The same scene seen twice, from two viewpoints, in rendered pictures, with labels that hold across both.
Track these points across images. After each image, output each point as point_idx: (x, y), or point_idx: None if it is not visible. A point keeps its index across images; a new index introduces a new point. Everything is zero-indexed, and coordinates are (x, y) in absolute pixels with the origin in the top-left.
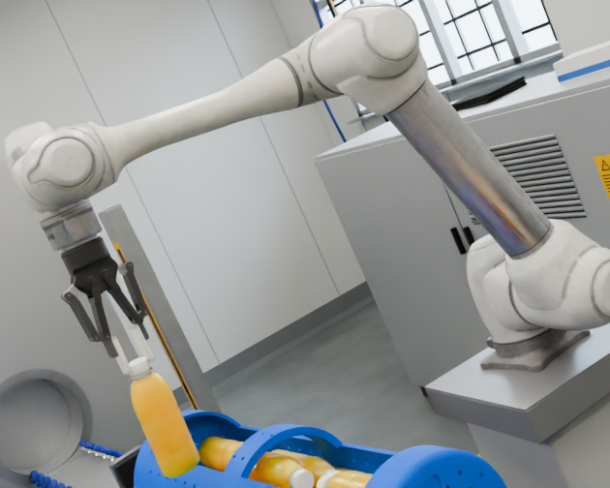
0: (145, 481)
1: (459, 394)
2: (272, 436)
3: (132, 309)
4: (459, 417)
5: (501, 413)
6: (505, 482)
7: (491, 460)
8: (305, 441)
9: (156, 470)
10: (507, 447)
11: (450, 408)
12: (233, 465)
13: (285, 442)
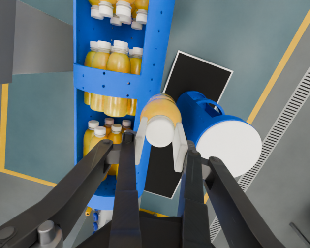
0: (140, 184)
1: None
2: (105, 71)
3: (125, 154)
4: (11, 57)
5: (3, 4)
6: (34, 61)
7: (26, 65)
8: (77, 103)
9: (136, 177)
10: (18, 44)
11: (6, 63)
12: (134, 90)
13: (77, 128)
